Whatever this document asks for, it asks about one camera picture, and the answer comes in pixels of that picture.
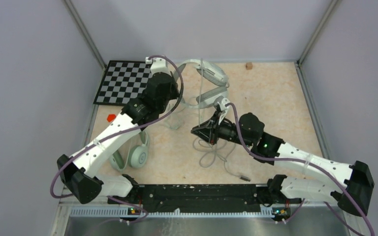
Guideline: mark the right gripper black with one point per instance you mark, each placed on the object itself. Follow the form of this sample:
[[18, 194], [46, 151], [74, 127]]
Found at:
[[210, 131]]

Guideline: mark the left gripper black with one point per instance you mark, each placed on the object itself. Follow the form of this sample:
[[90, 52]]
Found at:
[[175, 93]]

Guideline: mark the white gaming headphones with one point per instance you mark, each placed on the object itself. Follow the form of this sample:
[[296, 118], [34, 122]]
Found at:
[[214, 83]]

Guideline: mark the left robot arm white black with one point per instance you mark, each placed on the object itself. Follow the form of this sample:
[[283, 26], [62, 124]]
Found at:
[[78, 171]]

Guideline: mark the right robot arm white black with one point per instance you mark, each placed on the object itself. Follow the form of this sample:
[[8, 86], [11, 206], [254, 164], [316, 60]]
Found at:
[[350, 186]]

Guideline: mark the mint green headphones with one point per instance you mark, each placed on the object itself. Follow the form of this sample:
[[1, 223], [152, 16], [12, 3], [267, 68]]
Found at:
[[136, 157]]

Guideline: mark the black white checkerboard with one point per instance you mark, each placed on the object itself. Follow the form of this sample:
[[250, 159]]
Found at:
[[122, 81]]

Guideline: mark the small red block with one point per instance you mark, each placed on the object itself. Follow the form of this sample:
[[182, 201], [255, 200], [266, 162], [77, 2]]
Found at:
[[111, 117]]

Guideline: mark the small wooden cube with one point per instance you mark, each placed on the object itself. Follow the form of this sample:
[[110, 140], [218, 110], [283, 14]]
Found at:
[[249, 65]]

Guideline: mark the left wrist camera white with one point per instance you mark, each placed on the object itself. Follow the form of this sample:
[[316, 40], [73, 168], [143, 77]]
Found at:
[[157, 65]]

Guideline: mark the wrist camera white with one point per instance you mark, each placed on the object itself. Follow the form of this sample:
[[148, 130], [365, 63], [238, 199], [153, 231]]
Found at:
[[222, 107], [157, 65]]

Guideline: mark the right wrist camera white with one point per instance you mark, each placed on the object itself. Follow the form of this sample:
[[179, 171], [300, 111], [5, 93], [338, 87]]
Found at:
[[222, 107]]

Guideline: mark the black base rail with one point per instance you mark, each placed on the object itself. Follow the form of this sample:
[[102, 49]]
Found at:
[[206, 198]]

